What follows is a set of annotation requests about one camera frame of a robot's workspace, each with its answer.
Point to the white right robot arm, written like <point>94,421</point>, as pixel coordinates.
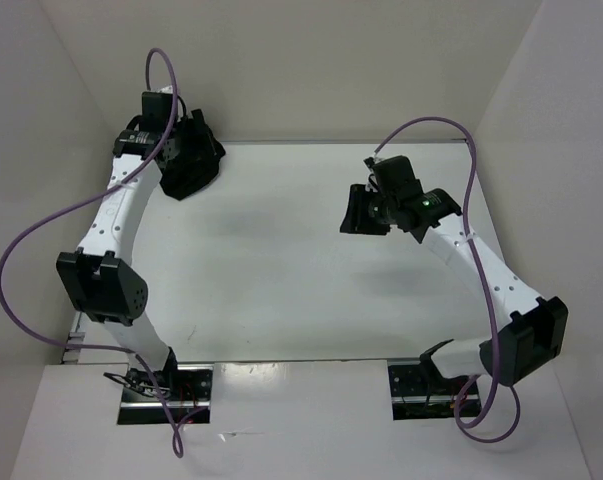
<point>527,330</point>

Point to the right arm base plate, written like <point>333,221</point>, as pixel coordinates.
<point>416,397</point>

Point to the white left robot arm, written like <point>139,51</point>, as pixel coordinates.
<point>163,147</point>

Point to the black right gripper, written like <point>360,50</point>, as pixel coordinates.
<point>354,221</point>

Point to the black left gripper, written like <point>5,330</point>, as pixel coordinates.
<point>200,146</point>

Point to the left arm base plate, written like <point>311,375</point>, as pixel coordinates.
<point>188,397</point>

